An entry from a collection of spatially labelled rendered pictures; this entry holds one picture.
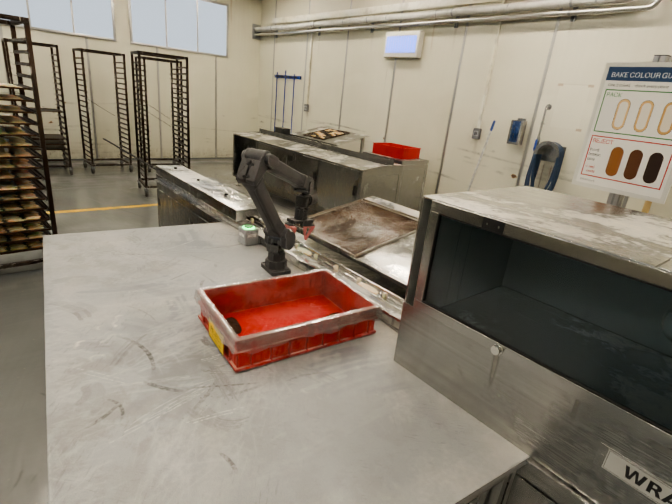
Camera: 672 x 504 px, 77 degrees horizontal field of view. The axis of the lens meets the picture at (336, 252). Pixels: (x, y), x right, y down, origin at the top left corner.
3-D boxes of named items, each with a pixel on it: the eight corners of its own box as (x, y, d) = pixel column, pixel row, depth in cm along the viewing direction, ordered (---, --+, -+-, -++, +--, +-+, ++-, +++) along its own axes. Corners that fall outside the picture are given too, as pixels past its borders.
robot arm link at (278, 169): (239, 161, 144) (266, 166, 140) (243, 145, 144) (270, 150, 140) (294, 189, 184) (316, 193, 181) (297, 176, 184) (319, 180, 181)
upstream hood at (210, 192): (156, 175, 306) (155, 163, 303) (180, 174, 317) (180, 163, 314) (235, 224, 217) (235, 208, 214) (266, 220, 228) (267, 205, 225)
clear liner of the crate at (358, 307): (193, 316, 132) (192, 287, 129) (324, 290, 159) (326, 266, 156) (232, 376, 107) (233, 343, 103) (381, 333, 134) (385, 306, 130)
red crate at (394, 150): (371, 152, 546) (372, 142, 542) (389, 152, 570) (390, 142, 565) (402, 159, 512) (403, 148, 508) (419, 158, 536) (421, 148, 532)
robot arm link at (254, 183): (226, 171, 139) (252, 176, 135) (246, 143, 145) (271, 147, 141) (268, 248, 175) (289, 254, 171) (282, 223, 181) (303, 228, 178)
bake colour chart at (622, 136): (571, 183, 171) (606, 62, 155) (571, 183, 171) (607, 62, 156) (663, 204, 146) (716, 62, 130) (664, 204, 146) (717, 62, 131)
